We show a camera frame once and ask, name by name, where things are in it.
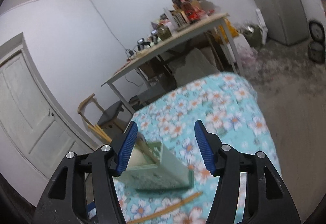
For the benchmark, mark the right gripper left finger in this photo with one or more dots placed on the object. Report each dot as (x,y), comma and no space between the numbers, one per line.
(64,198)

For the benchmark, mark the bamboo chopstick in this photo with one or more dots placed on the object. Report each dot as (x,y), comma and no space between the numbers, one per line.
(168,209)

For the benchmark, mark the white panel door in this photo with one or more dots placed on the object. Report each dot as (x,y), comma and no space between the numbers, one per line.
(28,117)

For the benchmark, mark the green star-holed utensil holder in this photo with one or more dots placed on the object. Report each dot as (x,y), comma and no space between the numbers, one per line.
(165,172)

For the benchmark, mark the wooden chair black seat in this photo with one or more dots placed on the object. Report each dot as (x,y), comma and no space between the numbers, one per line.
(103,123)

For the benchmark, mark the floral blue tablecloth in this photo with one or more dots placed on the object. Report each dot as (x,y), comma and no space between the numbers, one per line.
(227,105)

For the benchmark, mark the black rice cooker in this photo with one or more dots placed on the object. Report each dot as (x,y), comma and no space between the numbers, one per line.
(316,48)

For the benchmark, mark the yellow plastic bag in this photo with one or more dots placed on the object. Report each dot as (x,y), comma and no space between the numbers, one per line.
(221,32)

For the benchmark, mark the white wooden side table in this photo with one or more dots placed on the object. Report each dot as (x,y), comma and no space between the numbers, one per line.
(202,26)

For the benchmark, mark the glass jar green contents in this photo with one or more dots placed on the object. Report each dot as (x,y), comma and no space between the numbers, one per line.
(163,32)

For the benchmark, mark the red oil bottle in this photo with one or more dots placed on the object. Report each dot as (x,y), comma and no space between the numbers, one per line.
(190,12)

